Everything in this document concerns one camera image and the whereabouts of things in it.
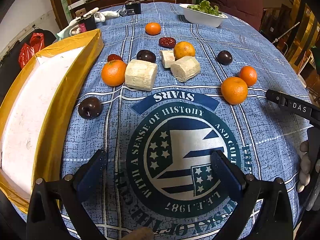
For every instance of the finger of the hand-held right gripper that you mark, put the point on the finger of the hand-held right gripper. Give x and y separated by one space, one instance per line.
292 106

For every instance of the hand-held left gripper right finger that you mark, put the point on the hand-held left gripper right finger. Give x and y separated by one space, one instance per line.
225 171

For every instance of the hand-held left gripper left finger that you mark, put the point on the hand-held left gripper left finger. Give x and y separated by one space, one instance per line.
92 171

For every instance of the orange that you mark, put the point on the orange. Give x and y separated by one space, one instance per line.
113 73
153 28
184 50
249 75
234 90

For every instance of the dark purple plum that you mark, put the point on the dark purple plum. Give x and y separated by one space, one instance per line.
146 55
224 57
90 107

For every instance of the yellow-taped white foam box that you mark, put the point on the yellow-taped white foam box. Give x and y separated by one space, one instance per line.
37 92

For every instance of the large pale yam piece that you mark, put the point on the large pale yam piece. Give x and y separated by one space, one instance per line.
141 74

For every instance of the small pale yam piece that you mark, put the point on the small pale yam piece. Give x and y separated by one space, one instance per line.
167 58

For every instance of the red date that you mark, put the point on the red date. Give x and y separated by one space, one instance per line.
167 42
114 57

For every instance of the person's right hand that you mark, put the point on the person's right hand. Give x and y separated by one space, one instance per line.
305 165

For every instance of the blue printed tablecloth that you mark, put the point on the blue printed tablecloth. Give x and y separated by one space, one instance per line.
250 135

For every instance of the metal rod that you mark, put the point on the metal rod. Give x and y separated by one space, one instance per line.
287 32

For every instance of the golden wooden furniture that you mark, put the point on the golden wooden furniture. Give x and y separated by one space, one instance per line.
300 30

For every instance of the white bowl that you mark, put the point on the white bowl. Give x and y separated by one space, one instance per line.
203 17

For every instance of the green lettuce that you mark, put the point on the green lettuce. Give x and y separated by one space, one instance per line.
206 7

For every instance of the black sofa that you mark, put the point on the black sofa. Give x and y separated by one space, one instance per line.
10 65

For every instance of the red plastic bag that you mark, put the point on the red plastic bag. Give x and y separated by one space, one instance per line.
30 50

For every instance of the pale green cloth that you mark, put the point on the pale green cloth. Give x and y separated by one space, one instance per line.
63 33

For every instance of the white glove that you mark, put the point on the white glove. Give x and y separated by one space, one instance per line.
73 26
103 15

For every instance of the black and pink box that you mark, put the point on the black and pink box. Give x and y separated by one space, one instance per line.
87 24

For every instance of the small brown block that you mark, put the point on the small brown block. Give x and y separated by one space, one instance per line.
80 12

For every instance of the black battery box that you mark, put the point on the black battery box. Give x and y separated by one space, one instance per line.
132 8

